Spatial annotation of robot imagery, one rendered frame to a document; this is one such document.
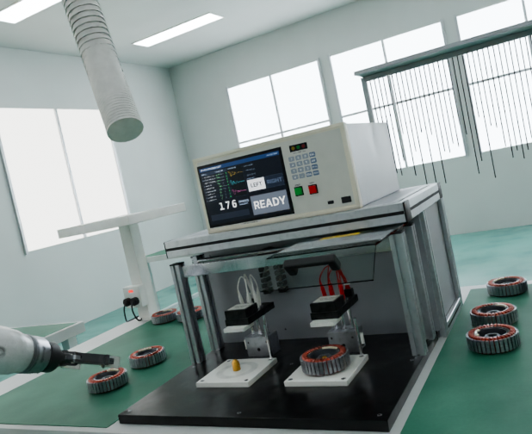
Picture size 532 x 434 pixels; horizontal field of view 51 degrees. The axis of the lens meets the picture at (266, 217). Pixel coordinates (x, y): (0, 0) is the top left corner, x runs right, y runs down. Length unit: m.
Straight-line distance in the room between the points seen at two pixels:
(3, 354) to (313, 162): 0.82
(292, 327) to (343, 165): 0.52
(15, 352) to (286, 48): 7.33
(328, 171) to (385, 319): 0.42
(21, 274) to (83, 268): 0.87
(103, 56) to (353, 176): 1.64
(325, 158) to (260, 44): 7.25
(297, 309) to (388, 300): 0.26
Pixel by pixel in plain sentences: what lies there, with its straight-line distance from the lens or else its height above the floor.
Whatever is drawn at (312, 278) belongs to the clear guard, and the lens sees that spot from 1.09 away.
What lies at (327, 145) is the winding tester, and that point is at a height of 1.27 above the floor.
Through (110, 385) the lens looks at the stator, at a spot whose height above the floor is 0.77.
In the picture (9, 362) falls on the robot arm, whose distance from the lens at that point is 1.38.
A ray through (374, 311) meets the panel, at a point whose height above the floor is 0.83.
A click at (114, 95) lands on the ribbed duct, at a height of 1.72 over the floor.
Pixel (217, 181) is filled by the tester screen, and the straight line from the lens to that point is 1.48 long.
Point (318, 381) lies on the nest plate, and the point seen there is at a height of 0.78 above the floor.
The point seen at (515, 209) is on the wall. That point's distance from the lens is 7.61.
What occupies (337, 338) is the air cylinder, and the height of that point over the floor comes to 0.81.
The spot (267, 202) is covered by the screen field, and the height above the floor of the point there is 1.17.
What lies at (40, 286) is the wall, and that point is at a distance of 6.75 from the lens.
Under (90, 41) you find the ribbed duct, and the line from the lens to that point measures 2.74.
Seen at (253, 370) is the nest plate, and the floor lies 0.78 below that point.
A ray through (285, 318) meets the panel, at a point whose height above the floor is 0.83.
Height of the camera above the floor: 1.23
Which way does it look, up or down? 4 degrees down
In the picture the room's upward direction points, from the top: 12 degrees counter-clockwise
